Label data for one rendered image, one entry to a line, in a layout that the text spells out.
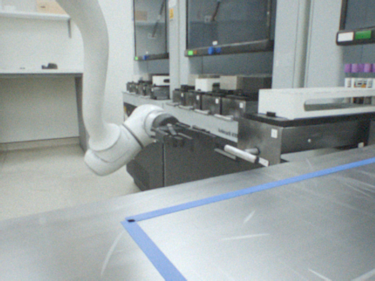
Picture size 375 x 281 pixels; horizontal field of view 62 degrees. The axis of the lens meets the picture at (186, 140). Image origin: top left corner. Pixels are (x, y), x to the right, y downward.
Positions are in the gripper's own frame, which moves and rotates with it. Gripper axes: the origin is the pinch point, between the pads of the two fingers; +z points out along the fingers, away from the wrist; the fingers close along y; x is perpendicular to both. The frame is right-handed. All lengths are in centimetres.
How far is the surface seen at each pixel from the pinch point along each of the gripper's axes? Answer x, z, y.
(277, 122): -6.9, 19.5, 6.2
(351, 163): -7.6, 44.2, -6.7
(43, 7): -77, -310, -17
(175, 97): -3, -74, 27
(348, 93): -11.7, 19.6, 23.9
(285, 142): -3.6, 21.4, 6.6
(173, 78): -12, -98, 36
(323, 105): -8.3, 11.3, 26.8
